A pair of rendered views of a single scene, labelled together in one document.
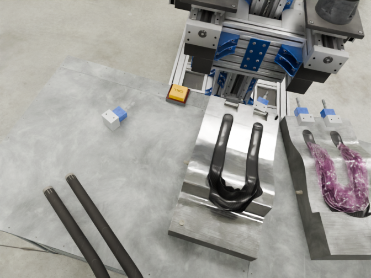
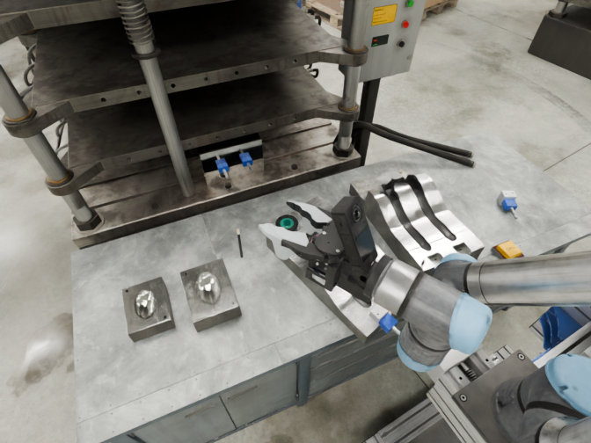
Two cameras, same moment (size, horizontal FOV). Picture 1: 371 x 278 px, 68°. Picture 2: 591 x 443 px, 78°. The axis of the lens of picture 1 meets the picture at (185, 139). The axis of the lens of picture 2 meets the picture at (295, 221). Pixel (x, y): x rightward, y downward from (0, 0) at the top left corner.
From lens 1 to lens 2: 1.47 m
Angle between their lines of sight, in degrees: 70
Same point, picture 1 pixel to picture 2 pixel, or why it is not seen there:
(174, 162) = not seen: hidden behind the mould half
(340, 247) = (315, 201)
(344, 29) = (482, 381)
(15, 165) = (500, 155)
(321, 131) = not seen: hidden behind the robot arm
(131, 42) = not seen: outside the picture
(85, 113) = (525, 197)
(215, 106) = (470, 239)
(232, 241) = (368, 181)
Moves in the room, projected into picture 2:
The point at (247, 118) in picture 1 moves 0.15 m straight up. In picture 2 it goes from (441, 247) to (455, 219)
